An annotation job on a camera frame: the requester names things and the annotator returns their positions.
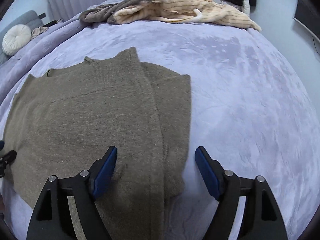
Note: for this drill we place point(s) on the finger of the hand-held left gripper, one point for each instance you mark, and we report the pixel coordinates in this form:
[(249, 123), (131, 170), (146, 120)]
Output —
[(8, 156), (1, 145)]

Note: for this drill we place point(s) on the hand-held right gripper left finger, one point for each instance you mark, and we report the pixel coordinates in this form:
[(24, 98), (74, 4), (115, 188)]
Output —
[(105, 172)]

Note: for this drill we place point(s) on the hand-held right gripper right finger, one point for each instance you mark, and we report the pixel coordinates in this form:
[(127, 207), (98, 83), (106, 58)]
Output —
[(207, 172)]

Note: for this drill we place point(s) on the olive knit sweater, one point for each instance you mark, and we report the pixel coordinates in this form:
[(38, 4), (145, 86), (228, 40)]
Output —
[(95, 130)]

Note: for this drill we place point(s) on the lavender plush blanket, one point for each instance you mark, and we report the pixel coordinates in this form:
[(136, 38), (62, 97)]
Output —
[(245, 110)]

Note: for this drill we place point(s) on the round white pleated cushion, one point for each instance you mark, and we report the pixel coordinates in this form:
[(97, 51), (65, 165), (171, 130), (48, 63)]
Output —
[(16, 39)]

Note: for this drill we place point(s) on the striped beige cloth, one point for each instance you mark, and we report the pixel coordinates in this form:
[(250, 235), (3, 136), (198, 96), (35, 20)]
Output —
[(38, 31)]

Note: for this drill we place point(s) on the grey sofa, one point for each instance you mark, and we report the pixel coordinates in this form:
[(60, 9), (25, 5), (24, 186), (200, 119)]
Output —
[(22, 23)]

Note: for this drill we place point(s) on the grey-brown fuzzy garment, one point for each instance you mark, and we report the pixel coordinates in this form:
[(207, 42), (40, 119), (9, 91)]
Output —
[(110, 10)]

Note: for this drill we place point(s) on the cream striped garment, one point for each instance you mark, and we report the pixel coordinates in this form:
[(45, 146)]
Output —
[(185, 7)]

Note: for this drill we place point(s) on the curved monitor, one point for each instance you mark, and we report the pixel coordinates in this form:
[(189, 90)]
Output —
[(307, 15)]

